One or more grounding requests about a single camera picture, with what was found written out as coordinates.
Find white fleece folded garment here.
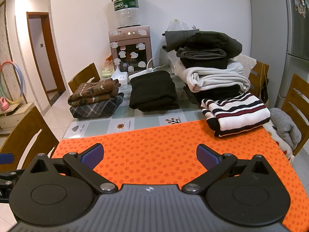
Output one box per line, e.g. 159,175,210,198
174,59,251,93

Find cluster of fridge magnets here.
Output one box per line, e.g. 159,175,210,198
292,0,308,19

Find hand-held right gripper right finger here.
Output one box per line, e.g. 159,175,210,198
181,144,271,195

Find dark grey folded pants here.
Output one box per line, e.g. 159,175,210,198
176,47,228,60

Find cream lace cloth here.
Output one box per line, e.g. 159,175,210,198
235,54,257,78

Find pink water dispenser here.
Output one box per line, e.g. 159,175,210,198
108,25,154,76

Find black folded garment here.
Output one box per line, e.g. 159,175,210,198
180,57,228,70
183,84,242,105
129,71,180,112

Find cream low cabinet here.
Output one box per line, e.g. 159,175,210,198
0,102,35,129

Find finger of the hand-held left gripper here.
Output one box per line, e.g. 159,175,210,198
0,170,25,202
0,153,13,165

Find white striped folded sweater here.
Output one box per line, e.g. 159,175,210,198
200,92,271,138

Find wooden door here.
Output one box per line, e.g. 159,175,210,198
26,12,67,99

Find white plastic bag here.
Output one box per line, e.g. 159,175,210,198
166,19,191,74

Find grey plaid folded garment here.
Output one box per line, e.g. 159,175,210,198
70,92,125,119

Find colourful hula hoop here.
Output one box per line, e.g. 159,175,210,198
0,61,25,105

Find orange floral mat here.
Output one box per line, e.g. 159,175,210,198
51,119,305,232

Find white power strip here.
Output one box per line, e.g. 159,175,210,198
129,57,174,79

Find grey folded cloth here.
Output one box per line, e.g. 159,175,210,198
269,107,302,150

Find brown patterned knit sweater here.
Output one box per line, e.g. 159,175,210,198
68,79,121,107

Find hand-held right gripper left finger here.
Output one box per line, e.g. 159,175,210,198
29,143,119,195

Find green tissue pack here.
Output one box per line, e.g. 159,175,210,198
101,55,115,78

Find cream printed blanket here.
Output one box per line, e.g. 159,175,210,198
263,123,295,163

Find silver refrigerator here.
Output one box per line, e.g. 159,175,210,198
278,0,309,102

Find clear water bottle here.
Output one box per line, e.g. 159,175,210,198
111,0,140,28

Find floral checked tablecloth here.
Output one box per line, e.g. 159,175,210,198
65,72,208,139

